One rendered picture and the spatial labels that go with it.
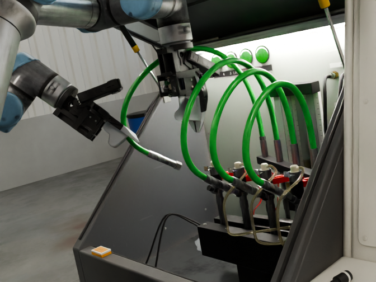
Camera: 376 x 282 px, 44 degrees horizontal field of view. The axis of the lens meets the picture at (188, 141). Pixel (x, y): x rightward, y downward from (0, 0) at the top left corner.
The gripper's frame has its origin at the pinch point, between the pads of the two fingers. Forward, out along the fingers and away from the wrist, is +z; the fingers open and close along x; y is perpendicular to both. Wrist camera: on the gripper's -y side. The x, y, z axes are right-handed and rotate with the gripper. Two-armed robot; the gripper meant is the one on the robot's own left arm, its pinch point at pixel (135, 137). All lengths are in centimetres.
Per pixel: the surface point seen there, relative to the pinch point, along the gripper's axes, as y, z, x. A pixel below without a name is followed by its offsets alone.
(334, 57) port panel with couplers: -44, 29, 6
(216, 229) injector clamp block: 7.3, 29.5, 1.3
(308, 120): -23.7, 29.6, 18.3
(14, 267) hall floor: 132, -40, -282
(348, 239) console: -6, 47, 29
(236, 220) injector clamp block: 2.5, 33.2, -1.8
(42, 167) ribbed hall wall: 93, -142, -637
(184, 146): -3.5, 11.0, 18.5
